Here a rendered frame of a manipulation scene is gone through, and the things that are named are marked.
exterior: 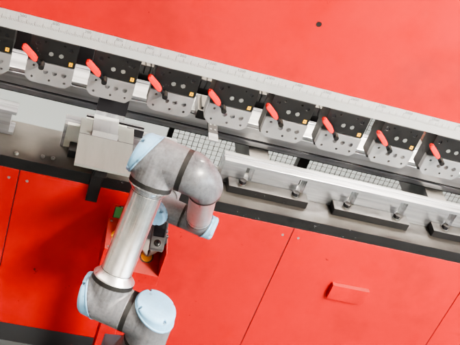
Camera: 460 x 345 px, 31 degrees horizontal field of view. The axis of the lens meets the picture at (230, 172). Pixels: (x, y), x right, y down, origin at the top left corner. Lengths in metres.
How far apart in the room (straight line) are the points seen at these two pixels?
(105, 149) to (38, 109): 1.96
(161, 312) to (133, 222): 0.25
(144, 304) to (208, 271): 0.89
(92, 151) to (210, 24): 0.55
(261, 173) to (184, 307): 0.62
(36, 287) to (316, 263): 1.04
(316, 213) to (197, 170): 1.00
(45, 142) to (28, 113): 1.71
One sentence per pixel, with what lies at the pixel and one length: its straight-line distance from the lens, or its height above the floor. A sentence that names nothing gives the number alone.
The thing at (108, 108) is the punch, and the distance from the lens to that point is 2.85.
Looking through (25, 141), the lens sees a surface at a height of 0.87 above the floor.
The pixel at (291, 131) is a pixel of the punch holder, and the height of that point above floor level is 1.15.
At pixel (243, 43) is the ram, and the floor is 1.42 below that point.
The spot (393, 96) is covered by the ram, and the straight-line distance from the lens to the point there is 2.87.
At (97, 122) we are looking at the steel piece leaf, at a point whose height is 1.00.
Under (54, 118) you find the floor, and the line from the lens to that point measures 4.63.
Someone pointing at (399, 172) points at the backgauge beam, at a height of 0.93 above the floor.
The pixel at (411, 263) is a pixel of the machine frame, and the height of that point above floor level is 0.78.
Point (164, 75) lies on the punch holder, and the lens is 2.74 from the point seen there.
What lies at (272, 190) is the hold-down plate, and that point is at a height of 0.90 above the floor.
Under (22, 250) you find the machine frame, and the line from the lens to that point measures 3.08.
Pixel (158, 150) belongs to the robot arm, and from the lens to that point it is 2.12.
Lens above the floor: 2.57
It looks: 34 degrees down
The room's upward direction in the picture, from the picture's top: 21 degrees clockwise
